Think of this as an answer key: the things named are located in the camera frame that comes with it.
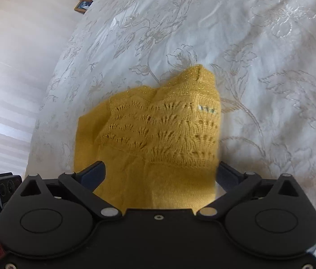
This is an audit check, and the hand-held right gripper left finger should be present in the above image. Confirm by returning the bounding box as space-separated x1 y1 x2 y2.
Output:
19 161 122 220

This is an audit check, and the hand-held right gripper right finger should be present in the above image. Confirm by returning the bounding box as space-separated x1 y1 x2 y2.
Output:
196 161 300 220

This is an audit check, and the yellow knit sweater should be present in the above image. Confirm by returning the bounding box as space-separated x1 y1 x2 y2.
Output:
73 64 224 211

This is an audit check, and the white embroidered bedspread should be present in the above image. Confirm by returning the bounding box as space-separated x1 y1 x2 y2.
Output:
25 0 316 267

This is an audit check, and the wooden picture frame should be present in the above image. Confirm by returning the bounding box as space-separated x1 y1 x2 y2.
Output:
74 0 94 14

